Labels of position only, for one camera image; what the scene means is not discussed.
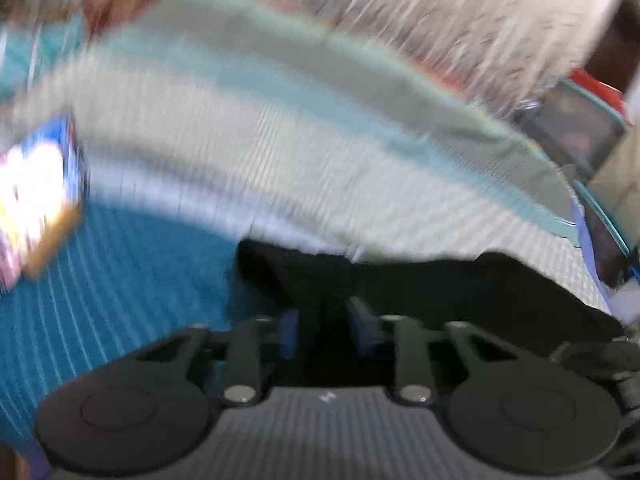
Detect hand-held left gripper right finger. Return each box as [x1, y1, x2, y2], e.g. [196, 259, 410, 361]
[348, 297, 522, 407]

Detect black pants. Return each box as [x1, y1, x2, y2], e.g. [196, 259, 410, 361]
[235, 238, 625, 361]

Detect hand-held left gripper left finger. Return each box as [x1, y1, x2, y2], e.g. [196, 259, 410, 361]
[134, 309, 302, 407]

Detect patterned teal grey bedsheet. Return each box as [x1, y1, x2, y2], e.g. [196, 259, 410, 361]
[0, 0, 613, 456]

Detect blue pink snack packet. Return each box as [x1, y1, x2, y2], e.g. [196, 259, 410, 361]
[0, 115, 90, 291]

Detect clear box teal rim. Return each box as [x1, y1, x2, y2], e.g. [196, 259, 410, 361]
[515, 75, 632, 183]

